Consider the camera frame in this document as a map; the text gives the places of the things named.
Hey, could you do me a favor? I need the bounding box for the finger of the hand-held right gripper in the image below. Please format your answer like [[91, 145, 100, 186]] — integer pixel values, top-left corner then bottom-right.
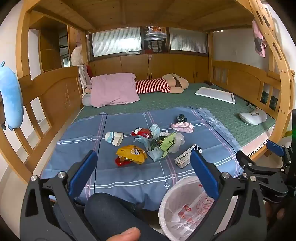
[[266, 140, 292, 168], [236, 151, 263, 178]]

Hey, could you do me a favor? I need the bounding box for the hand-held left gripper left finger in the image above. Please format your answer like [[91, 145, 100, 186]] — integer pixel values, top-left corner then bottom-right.
[[20, 150, 98, 241]]

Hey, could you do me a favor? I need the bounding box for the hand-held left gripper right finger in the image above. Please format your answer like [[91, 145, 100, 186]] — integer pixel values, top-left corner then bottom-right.
[[190, 151, 270, 241]]

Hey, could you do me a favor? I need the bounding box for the bin with white plastic liner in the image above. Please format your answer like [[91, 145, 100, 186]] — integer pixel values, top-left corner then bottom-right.
[[158, 176, 241, 241]]

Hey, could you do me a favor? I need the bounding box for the white and blue paper cup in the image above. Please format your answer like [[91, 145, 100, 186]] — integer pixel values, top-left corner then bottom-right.
[[105, 132, 124, 146]]

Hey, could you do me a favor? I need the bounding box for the person's right hand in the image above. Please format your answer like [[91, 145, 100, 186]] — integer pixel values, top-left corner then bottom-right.
[[265, 202, 287, 223]]

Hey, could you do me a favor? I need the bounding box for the person's left hand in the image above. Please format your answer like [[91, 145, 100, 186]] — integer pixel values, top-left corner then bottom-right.
[[98, 227, 141, 241]]

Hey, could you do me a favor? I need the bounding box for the white medicine box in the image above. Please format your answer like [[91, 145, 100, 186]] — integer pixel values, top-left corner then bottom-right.
[[174, 144, 203, 168]]

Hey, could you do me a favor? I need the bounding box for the red snack wrapper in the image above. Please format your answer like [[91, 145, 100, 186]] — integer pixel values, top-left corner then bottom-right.
[[115, 156, 130, 167]]

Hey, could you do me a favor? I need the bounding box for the white rounded device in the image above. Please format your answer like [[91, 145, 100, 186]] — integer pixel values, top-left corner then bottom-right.
[[239, 110, 267, 126]]

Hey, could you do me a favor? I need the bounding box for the clear plastic bag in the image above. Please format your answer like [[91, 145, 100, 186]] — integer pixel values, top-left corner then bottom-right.
[[169, 133, 185, 154]]

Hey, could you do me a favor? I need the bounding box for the person's leg in dark trousers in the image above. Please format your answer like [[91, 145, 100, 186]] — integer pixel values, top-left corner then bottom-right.
[[53, 193, 169, 241]]

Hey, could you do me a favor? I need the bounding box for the green crumpled wrapper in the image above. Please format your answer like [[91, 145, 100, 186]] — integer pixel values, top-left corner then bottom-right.
[[150, 132, 177, 158]]

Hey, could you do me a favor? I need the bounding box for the pale blue crumpled paper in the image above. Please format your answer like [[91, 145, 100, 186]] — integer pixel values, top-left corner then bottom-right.
[[146, 148, 167, 162]]

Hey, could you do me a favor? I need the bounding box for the pink tissue packet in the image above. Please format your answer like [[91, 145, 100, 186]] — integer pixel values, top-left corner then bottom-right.
[[171, 122, 194, 133]]

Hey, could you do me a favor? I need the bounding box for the yellow snack packet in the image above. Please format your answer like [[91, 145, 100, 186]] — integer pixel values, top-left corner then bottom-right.
[[116, 145, 148, 165]]

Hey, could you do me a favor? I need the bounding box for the blue checked bed sheet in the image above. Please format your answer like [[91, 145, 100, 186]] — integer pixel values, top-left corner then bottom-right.
[[40, 107, 244, 211]]

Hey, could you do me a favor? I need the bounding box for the light blue face mask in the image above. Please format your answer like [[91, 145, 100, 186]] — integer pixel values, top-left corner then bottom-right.
[[134, 124, 161, 149]]

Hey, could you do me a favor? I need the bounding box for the red and white carton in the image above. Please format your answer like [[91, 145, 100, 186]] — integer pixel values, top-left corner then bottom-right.
[[132, 128, 152, 139]]

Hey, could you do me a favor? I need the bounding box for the grey plush cushion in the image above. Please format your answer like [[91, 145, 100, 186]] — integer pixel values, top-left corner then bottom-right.
[[81, 85, 93, 106]]

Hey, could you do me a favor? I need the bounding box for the white flat board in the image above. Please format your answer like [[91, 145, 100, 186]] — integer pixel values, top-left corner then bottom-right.
[[195, 86, 236, 104]]

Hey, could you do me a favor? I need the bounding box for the wooden bed ladder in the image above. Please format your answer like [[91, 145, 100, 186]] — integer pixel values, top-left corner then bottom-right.
[[248, 0, 295, 149]]

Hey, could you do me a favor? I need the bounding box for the green woven bed mat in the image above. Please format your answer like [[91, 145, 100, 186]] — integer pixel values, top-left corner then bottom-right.
[[74, 82, 277, 147]]

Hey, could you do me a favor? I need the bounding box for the pink pillow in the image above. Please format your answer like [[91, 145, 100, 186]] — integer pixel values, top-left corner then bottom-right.
[[90, 73, 141, 108]]

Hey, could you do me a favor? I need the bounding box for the white hanging towel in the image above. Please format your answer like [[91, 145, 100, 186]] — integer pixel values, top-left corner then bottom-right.
[[77, 65, 87, 90]]

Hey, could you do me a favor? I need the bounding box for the plush doll in striped shirt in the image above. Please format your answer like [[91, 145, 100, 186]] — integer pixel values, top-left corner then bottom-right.
[[135, 74, 189, 94]]

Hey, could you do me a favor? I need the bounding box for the blue plush toy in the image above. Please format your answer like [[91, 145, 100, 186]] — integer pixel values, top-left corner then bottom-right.
[[0, 61, 24, 129]]

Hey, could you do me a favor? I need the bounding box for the pink hanging cloth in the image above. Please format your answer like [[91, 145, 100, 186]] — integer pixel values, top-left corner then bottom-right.
[[252, 20, 268, 58]]

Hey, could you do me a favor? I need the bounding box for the frosted glass window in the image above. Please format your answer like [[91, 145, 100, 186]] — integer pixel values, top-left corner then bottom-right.
[[169, 27, 208, 54], [91, 27, 142, 57]]

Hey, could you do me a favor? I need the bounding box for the stack of books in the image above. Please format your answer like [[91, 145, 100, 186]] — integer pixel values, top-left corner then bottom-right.
[[144, 26, 167, 54]]

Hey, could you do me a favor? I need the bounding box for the black cable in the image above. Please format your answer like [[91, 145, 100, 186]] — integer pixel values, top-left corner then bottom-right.
[[244, 100, 260, 110]]

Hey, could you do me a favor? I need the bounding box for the wooden bunk bed frame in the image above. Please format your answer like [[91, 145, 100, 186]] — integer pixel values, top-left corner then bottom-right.
[[0, 0, 296, 183]]

